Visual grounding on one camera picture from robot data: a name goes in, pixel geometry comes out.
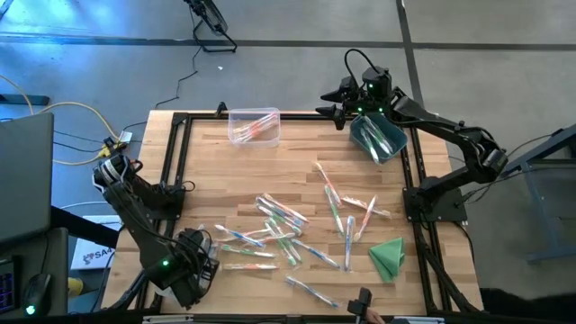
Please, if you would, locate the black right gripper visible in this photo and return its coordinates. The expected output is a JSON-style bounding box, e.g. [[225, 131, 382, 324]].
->
[[314, 88, 397, 132]]

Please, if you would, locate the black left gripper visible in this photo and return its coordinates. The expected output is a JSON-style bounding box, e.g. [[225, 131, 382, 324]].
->
[[176, 227, 221, 297]]

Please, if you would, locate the green toothbrush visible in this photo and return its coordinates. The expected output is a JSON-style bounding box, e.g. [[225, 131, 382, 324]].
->
[[220, 244, 278, 259], [269, 217, 302, 264], [256, 204, 302, 235], [323, 184, 346, 236], [373, 115, 395, 152], [263, 220, 298, 266]]

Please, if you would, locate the grey translucent tray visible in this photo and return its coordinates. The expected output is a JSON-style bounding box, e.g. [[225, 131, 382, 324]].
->
[[154, 230, 221, 303]]

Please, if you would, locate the dark teal plastic bin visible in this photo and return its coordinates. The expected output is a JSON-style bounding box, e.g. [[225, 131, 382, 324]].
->
[[348, 112, 410, 165]]

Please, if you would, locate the clear plastic bin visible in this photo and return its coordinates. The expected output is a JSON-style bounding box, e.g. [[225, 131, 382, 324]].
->
[[228, 106, 282, 149]]

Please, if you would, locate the white printed cardboard box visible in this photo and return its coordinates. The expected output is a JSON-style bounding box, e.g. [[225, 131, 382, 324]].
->
[[70, 214, 123, 271]]

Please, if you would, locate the black desk beam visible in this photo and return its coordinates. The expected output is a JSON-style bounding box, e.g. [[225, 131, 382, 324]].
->
[[49, 205, 121, 249]]

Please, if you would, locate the small yellow object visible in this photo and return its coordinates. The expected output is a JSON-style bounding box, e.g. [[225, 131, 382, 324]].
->
[[67, 276, 85, 298]]

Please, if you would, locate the dark desk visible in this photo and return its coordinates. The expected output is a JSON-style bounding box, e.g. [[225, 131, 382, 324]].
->
[[0, 227, 69, 319]]

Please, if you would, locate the black floor fan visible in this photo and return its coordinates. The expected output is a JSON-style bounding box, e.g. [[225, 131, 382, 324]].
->
[[182, 0, 239, 54]]

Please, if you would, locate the black computer mouse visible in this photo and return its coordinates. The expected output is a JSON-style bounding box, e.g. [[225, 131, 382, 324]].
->
[[22, 273, 53, 318]]

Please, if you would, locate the folded green cloth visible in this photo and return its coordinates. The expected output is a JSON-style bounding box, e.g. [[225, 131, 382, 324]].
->
[[367, 237, 407, 284]]

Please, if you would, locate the dark grey monitor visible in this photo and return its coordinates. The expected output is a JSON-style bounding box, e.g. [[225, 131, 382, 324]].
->
[[0, 112, 55, 247]]

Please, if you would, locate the black keyboard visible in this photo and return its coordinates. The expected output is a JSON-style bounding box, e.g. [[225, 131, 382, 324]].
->
[[0, 256, 20, 315]]

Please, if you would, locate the black floor bar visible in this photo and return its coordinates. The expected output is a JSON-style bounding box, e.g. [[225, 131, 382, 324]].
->
[[0, 94, 50, 107]]

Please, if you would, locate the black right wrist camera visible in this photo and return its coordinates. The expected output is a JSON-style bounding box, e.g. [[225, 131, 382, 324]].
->
[[337, 75, 361, 101]]

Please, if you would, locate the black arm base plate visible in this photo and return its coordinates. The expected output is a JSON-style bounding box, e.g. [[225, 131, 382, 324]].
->
[[110, 182, 186, 221], [402, 186, 469, 223]]

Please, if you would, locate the yellow floor cable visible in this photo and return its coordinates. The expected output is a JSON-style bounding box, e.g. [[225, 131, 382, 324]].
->
[[0, 74, 123, 167]]

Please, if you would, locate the blue-grey metal table frame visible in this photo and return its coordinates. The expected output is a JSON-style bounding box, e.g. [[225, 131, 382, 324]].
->
[[499, 121, 576, 266]]

